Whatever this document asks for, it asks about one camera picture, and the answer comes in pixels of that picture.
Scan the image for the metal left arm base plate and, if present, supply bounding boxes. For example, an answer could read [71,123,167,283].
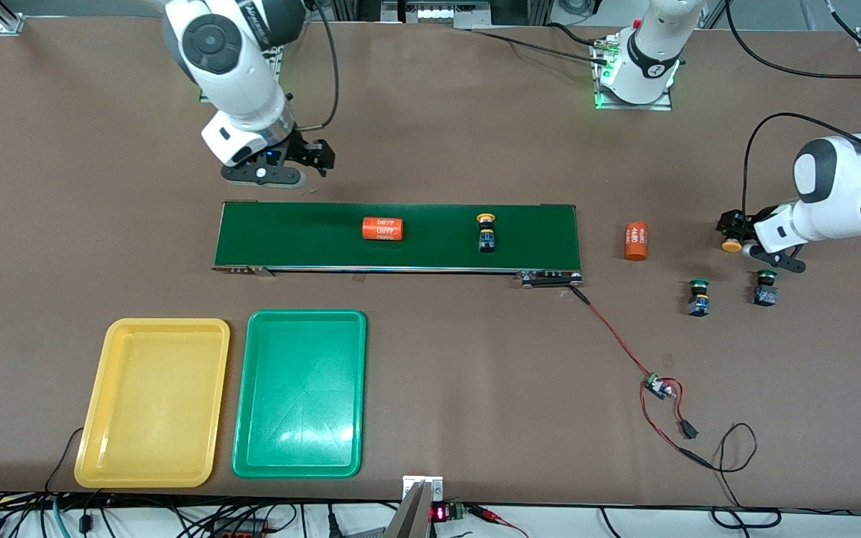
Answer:
[593,34,674,111]

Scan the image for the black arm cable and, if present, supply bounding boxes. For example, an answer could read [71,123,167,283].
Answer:
[285,0,342,134]
[724,0,861,219]

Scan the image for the grey aluminium profile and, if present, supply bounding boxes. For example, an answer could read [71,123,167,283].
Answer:
[384,482,433,538]

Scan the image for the green plastic tray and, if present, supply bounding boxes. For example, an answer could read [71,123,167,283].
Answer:
[232,309,368,479]

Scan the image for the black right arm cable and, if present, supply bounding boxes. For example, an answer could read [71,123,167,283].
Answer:
[285,0,342,134]

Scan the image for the small speed controller board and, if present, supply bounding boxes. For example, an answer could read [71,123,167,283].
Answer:
[643,372,679,401]

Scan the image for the white background device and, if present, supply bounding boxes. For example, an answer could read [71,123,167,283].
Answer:
[382,0,491,29]

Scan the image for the green mushroom push button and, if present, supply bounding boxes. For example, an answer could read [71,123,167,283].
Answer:
[753,270,779,307]
[688,279,712,318]

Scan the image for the white mounting bracket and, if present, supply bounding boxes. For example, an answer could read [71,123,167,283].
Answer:
[403,476,445,503]

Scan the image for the red clip lead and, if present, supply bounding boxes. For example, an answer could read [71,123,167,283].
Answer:
[468,504,528,538]

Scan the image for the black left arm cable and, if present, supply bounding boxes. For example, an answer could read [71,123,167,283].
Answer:
[724,0,861,219]

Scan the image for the black cable beside tray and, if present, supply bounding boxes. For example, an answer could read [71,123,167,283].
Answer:
[45,427,86,495]

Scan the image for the orange power strip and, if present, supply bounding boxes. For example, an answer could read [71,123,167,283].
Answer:
[210,519,271,538]

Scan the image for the yellow plastic tray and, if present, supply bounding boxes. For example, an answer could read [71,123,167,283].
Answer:
[74,318,231,489]

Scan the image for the thin black cable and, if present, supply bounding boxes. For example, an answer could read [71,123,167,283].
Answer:
[707,422,783,530]

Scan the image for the green conveyor belt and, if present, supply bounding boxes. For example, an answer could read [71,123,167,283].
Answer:
[212,200,584,288]

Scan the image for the red black conveyor power cable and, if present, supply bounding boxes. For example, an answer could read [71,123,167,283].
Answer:
[571,286,652,378]

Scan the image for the black table cable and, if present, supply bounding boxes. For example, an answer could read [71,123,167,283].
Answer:
[472,30,599,64]

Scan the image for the red black plug cable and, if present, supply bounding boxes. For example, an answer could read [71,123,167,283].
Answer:
[662,376,689,427]

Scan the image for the teal cable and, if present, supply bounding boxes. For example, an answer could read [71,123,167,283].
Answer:
[49,497,72,538]

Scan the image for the red black supply cable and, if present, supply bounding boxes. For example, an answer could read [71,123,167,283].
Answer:
[638,389,712,468]

